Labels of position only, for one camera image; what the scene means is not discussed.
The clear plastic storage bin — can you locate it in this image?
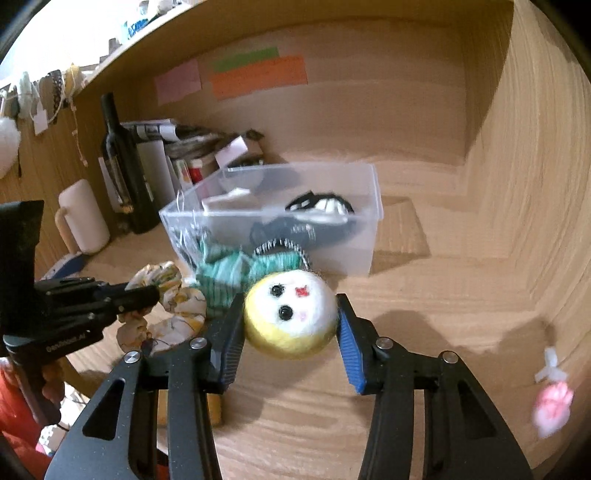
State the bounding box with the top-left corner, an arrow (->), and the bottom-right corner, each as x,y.
160,162 -> 384,276

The orange sticky note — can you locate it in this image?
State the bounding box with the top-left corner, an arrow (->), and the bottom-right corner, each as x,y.
211,55 -> 308,100

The pink plush keychain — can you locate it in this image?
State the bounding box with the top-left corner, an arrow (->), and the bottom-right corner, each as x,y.
532,347 -> 574,439

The fruit print box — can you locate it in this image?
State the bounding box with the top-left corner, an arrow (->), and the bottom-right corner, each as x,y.
173,159 -> 193,191

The wooden shelf board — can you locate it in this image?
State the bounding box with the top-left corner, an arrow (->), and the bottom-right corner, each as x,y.
77,0 -> 500,99

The pink sticky note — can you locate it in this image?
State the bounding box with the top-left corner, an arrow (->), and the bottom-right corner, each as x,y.
154,59 -> 201,106

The black white sleep mask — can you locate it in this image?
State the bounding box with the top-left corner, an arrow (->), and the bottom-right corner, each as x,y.
249,191 -> 359,250

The green sticky note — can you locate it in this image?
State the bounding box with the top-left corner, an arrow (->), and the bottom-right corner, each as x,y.
212,46 -> 280,73

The person's hand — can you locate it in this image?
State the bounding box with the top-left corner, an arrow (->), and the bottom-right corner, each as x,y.
1,358 -> 65,426

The stack of papers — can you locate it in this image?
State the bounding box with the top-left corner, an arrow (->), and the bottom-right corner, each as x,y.
164,132 -> 228,160

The beige thermos flask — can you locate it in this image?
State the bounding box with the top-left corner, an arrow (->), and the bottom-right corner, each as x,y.
54,179 -> 110,255

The floral fabric scrunchie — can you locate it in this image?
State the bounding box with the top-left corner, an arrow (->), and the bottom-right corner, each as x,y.
116,261 -> 206,356

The yellow white felt ball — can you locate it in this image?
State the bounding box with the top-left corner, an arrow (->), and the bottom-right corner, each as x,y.
243,270 -> 339,359

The blue white booklet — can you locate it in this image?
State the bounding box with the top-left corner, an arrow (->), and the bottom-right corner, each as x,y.
41,252 -> 87,280

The dark wine bottle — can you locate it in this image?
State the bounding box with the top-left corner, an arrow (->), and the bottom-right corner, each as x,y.
101,92 -> 159,235

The white card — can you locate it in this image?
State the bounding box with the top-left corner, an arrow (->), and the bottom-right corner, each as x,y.
214,136 -> 249,169

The red small box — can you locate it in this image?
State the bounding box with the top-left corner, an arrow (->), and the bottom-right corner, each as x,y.
187,159 -> 218,184

